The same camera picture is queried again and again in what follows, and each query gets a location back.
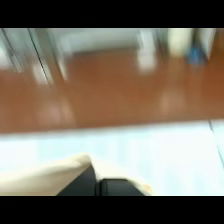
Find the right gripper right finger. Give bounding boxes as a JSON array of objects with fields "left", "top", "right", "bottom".
[{"left": 98, "top": 178, "right": 146, "bottom": 197}]

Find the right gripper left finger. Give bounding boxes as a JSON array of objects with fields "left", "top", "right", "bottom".
[{"left": 56, "top": 164, "right": 98, "bottom": 197}]

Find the yellow shirt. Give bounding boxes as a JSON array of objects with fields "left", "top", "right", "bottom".
[{"left": 0, "top": 152, "right": 155, "bottom": 197}]

